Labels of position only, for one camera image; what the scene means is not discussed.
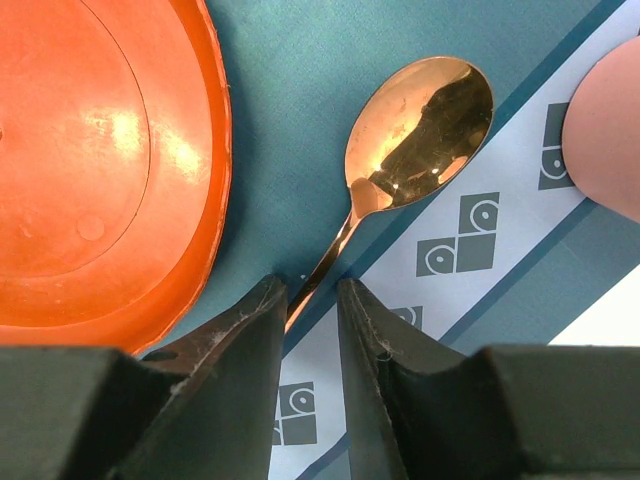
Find copper spoon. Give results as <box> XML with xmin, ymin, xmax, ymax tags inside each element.
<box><xmin>285</xmin><ymin>56</ymin><xmax>495</xmax><ymax>329</ymax></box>

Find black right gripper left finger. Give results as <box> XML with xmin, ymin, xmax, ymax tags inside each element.
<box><xmin>1</xmin><ymin>275</ymin><xmax>287</xmax><ymax>479</ymax></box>

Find blue patterned placemat cloth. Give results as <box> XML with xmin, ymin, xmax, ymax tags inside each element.
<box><xmin>180</xmin><ymin>1</ymin><xmax>639</xmax><ymax>479</ymax></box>

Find pink plastic cup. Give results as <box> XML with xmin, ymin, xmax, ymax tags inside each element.
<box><xmin>561</xmin><ymin>37</ymin><xmax>639</xmax><ymax>222</ymax></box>

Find red round plate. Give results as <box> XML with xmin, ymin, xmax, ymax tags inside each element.
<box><xmin>1</xmin><ymin>1</ymin><xmax>232</xmax><ymax>353</ymax></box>

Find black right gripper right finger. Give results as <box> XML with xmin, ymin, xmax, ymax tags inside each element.
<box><xmin>337</xmin><ymin>279</ymin><xmax>639</xmax><ymax>479</ymax></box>

